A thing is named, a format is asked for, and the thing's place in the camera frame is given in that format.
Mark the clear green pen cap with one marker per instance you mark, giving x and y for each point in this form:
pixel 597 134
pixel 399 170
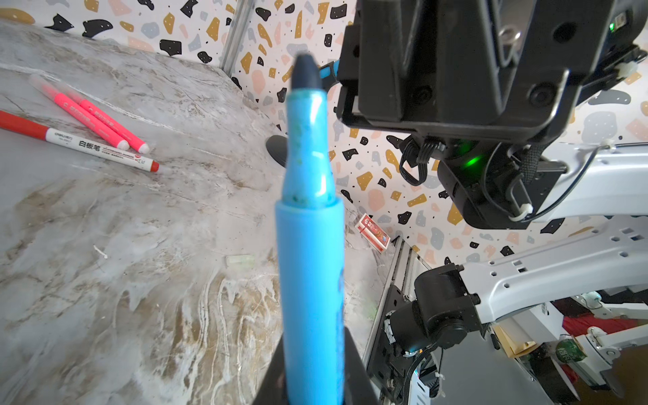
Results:
pixel 240 261

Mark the white red-tipped marker pen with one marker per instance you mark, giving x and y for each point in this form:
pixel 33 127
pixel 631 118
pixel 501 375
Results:
pixel 16 124

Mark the red card box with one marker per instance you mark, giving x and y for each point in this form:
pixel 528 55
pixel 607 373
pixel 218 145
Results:
pixel 372 232

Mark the blue highlighter pen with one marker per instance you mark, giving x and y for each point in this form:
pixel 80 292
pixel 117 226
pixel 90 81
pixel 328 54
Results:
pixel 310 237

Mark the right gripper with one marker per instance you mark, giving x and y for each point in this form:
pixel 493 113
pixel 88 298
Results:
pixel 502 71

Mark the pink highlighter pen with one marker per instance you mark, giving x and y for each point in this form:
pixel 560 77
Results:
pixel 133 141
pixel 76 111

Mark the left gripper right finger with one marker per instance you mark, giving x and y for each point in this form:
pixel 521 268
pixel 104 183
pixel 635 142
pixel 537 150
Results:
pixel 358 389

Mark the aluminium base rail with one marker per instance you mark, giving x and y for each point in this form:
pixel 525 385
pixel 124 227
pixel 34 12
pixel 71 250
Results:
pixel 395 334

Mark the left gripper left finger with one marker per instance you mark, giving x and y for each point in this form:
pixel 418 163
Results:
pixel 273 389

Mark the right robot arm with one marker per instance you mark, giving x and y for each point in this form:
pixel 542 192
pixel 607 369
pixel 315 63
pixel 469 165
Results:
pixel 491 157

